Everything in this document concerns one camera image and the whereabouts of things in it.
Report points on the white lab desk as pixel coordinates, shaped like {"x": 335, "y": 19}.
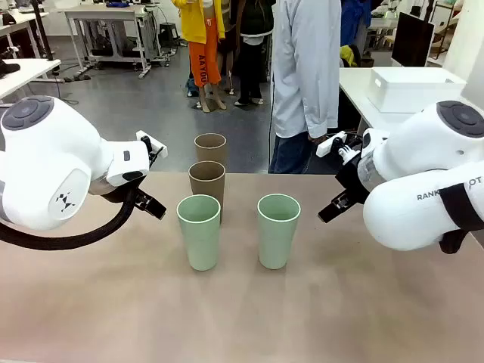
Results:
{"x": 22, "y": 19}

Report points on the black computer monitor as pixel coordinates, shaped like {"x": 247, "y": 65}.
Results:
{"x": 412, "y": 41}

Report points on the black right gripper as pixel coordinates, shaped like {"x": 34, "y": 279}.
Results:
{"x": 351, "y": 177}

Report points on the person in white lab coat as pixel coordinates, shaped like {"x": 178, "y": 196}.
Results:
{"x": 298, "y": 75}

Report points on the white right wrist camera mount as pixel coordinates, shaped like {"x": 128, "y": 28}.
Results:
{"x": 327, "y": 145}

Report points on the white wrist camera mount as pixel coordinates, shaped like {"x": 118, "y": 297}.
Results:
{"x": 327, "y": 145}
{"x": 140, "y": 134}

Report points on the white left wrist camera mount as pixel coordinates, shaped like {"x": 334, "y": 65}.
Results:
{"x": 140, "y": 134}

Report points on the figure in yellow jacket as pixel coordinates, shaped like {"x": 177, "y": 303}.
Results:
{"x": 202, "y": 56}

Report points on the wooden chair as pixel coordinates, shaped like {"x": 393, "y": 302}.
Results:
{"x": 444, "y": 38}

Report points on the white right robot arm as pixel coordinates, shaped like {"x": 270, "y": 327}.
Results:
{"x": 408, "y": 211}

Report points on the floor power strip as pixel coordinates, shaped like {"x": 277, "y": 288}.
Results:
{"x": 77, "y": 78}

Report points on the light green plastic cup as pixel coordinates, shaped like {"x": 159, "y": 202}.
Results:
{"x": 198, "y": 242}
{"x": 278, "y": 242}

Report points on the person's left hand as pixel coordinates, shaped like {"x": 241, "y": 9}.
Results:
{"x": 316, "y": 139}

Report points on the person in dark clothes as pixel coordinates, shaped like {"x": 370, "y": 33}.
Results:
{"x": 251, "y": 56}

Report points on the white plastic basket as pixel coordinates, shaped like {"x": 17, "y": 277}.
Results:
{"x": 412, "y": 94}

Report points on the white side table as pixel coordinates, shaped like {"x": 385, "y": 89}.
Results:
{"x": 353, "y": 83}

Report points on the black cap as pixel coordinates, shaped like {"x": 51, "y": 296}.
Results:
{"x": 7, "y": 70}

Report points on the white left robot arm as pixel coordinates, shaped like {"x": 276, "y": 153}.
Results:
{"x": 56, "y": 151}

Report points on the white background desk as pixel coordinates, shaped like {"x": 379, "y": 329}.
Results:
{"x": 102, "y": 13}

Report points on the white table with black cap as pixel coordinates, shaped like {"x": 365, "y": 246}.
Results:
{"x": 30, "y": 75}

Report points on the black pole stand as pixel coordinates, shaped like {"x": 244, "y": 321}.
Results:
{"x": 42, "y": 34}

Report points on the person's left forearm white sleeve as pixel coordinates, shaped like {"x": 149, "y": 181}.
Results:
{"x": 321, "y": 113}

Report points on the brown plastic cup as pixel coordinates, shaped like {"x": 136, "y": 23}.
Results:
{"x": 206, "y": 185}
{"x": 211, "y": 155}

